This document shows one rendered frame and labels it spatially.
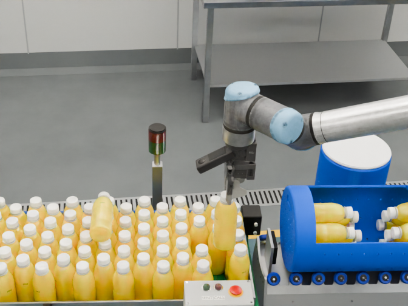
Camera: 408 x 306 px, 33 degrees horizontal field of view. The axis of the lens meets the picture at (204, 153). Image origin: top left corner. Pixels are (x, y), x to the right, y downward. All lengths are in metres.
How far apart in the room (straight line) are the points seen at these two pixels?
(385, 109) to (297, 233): 0.57
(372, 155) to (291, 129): 1.11
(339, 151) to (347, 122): 1.00
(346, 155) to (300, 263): 0.71
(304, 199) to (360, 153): 0.67
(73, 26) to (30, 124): 0.92
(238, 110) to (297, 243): 0.56
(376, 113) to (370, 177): 1.01
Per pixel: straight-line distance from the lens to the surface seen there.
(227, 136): 1.89
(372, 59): 5.35
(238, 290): 2.08
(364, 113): 1.83
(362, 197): 2.48
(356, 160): 2.81
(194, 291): 2.08
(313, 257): 2.24
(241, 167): 1.95
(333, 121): 1.85
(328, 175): 2.84
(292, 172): 4.46
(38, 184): 4.35
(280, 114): 1.77
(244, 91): 1.82
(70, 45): 5.51
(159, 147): 2.49
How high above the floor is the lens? 2.59
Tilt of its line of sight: 35 degrees down
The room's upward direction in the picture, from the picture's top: 3 degrees clockwise
